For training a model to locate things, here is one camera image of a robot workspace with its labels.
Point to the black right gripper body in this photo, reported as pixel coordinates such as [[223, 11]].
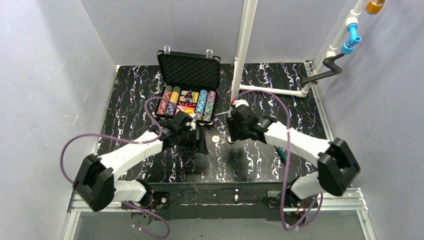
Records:
[[232, 127]]

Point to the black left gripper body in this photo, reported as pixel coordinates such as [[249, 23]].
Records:
[[197, 139]]

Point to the yellow big blind button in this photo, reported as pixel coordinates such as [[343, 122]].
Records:
[[189, 111]]

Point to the red playing card deck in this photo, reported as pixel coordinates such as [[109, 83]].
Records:
[[182, 108]]

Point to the white one poker chip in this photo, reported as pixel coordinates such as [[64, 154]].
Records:
[[215, 139]]

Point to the triangular all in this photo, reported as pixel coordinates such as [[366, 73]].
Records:
[[187, 95]]

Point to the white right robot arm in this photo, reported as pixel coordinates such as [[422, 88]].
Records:
[[336, 165]]

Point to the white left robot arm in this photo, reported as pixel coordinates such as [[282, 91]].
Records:
[[98, 179]]

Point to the black poker set case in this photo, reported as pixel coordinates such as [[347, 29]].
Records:
[[190, 71]]

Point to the dark blue poker chip stack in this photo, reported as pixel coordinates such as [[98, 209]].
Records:
[[171, 109]]

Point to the red poker chip stack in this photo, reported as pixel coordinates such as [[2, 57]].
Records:
[[161, 110]]

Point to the white-grey poker chip stack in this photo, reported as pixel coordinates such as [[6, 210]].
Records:
[[198, 116], [207, 117]]

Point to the yellow poker chip stack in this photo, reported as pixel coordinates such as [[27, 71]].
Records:
[[174, 97]]

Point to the purple poker chip stack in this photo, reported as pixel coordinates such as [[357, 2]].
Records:
[[211, 97]]

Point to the blue yellow card deck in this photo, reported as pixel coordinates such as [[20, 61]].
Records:
[[194, 100]]

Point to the olive green poker chip stack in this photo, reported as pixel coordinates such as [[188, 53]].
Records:
[[168, 89], [176, 89]]

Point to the light blue poker chip stack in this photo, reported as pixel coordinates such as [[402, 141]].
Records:
[[201, 102]]

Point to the blue pipe fitting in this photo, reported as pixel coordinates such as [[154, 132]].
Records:
[[354, 39]]

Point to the orange pipe fitting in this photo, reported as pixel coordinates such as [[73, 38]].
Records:
[[373, 7]]

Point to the green handle screwdriver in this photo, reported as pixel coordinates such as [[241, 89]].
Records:
[[282, 155]]

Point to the white PVC pipe frame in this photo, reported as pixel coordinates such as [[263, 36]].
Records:
[[292, 31]]

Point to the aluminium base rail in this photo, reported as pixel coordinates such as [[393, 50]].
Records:
[[215, 212]]

